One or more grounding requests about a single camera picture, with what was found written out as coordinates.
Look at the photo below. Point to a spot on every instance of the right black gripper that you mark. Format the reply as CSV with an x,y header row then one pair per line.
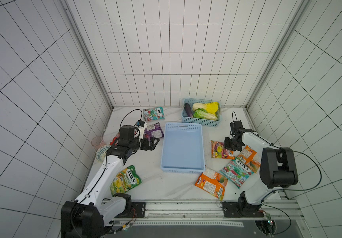
x,y
230,143

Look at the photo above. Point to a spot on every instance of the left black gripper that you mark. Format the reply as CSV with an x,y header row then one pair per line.
x,y
151,146

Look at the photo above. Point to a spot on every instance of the pink yellow Fox's candy bag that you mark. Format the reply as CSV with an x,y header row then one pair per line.
x,y
218,151

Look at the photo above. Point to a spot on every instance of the purple candy bag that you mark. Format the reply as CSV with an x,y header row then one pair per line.
x,y
154,130

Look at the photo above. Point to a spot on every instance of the orange candy bag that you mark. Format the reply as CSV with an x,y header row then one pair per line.
x,y
250,158

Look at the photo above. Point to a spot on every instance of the large light blue basket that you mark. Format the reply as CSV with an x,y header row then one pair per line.
x,y
183,148

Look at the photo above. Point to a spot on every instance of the green Fox's candy bag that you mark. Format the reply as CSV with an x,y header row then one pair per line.
x,y
125,180

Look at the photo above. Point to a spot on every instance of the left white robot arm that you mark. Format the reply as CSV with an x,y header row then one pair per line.
x,y
91,213

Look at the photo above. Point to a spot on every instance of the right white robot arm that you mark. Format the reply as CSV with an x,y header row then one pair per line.
x,y
277,171

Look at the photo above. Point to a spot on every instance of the small teal basket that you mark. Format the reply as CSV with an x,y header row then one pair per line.
x,y
203,122

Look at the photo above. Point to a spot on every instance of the teal red Fox's candy bag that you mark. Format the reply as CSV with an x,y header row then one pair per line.
x,y
237,172

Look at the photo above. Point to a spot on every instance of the yellow toy cabbage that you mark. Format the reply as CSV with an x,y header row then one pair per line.
x,y
211,108

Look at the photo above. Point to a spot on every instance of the orange snack bag front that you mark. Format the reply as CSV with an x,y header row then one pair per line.
x,y
212,182

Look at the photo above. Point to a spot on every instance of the green toy cabbage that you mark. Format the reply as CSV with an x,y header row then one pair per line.
x,y
203,114

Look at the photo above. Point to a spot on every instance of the patterned round plate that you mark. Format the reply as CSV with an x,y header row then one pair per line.
x,y
101,153

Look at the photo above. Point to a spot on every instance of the clear pink plastic cup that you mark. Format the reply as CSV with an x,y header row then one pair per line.
x,y
98,142

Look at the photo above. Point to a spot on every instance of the purple toy eggplant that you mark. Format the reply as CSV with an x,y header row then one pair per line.
x,y
188,110

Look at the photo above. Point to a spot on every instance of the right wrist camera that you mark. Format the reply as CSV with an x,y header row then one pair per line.
x,y
236,126

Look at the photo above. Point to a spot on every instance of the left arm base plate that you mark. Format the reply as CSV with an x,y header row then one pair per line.
x,y
137,210

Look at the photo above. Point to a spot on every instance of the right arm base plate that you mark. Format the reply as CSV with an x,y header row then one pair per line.
x,y
241,210

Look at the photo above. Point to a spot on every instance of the aluminium mounting rail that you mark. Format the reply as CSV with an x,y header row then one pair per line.
x,y
206,212

